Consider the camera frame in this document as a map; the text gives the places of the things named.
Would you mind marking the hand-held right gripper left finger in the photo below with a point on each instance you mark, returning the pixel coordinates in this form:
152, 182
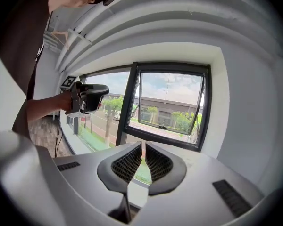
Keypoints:
122, 166

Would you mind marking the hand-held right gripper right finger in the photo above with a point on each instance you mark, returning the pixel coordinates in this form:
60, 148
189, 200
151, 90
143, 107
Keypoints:
165, 171

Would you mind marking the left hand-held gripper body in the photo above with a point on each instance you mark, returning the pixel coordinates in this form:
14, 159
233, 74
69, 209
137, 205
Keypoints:
89, 98

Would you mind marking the black framed window sash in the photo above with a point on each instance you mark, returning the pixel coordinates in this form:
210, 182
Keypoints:
172, 67

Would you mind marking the person's left forearm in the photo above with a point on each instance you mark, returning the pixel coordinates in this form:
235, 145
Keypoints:
47, 106

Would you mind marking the open glass window sash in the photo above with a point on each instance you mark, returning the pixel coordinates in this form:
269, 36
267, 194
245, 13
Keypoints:
151, 123

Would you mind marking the street tree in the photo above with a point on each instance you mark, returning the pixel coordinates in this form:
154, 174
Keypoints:
110, 116

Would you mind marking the person's black shirt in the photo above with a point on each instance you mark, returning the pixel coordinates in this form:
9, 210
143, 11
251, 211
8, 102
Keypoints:
21, 43

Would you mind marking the black window frame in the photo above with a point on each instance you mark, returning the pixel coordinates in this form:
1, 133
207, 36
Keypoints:
127, 102

